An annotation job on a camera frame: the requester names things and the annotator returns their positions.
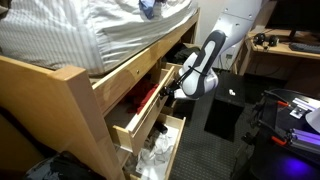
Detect orange clamp upper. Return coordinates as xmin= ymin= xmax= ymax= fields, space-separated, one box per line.
xmin=277 ymin=101 xmax=289 ymax=107

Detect dark clothes in far drawer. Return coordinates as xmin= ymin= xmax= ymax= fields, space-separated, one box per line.
xmin=165 ymin=43 xmax=200 ymax=64

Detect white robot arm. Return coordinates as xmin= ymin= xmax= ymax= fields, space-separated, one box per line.
xmin=160 ymin=0 xmax=263 ymax=100

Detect aluminium rail lower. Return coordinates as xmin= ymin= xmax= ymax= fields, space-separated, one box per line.
xmin=288 ymin=129 xmax=320 ymax=154

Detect wooden bed frame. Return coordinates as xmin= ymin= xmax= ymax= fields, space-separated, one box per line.
xmin=0 ymin=14 xmax=199 ymax=180

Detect red garment in drawer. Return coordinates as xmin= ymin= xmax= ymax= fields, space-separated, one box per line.
xmin=125 ymin=79 xmax=158 ymax=114

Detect black cube cabinet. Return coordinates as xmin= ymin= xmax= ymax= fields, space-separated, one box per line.
xmin=204 ymin=72 xmax=245 ymax=141

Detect wooden drawer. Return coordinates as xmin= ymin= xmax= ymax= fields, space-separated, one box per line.
xmin=105 ymin=68 xmax=174 ymax=154
xmin=123 ymin=114 xmax=185 ymax=180
xmin=161 ymin=43 xmax=200 ymax=118

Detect striped white mattress bedding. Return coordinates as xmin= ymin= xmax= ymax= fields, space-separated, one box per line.
xmin=0 ymin=0 xmax=197 ymax=75

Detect orange clamp lower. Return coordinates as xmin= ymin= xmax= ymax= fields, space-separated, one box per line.
xmin=271 ymin=136 xmax=287 ymax=146

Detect aluminium bracket upper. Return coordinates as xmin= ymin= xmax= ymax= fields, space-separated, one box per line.
xmin=290 ymin=98 xmax=320 ymax=119

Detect blue cloth on bed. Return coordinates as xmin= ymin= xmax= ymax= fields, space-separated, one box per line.
xmin=139 ymin=0 xmax=155 ymax=19

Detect black keyboard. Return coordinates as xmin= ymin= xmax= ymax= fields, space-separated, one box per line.
xmin=289 ymin=43 xmax=320 ymax=54

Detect white tag on cabinet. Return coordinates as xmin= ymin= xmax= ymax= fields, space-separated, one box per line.
xmin=228 ymin=89 xmax=236 ymax=96

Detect white clothes in bottom drawer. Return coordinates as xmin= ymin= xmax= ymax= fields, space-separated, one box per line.
xmin=135 ymin=126 xmax=179 ymax=180

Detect black headphones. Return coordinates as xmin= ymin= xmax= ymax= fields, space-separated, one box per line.
xmin=253 ymin=33 xmax=279 ymax=47

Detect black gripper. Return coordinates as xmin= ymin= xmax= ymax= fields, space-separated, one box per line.
xmin=159 ymin=81 xmax=179 ymax=98

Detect orange clamp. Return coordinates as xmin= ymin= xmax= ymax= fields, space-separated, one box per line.
xmin=271 ymin=136 xmax=287 ymax=146
xmin=277 ymin=101 xmax=289 ymax=107

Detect dark clothes pile on floor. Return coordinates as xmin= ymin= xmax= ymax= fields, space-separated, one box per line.
xmin=23 ymin=151 xmax=107 ymax=180

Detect wall power outlet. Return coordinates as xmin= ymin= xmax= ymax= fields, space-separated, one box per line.
xmin=226 ymin=53 xmax=233 ymax=60

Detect wooden desk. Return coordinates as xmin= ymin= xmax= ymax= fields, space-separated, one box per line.
xmin=238 ymin=32 xmax=320 ymax=94

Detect black monitor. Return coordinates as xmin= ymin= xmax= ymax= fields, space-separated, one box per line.
xmin=266 ymin=0 xmax=320 ymax=33

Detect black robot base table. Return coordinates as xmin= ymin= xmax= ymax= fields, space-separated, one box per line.
xmin=231 ymin=89 xmax=320 ymax=180

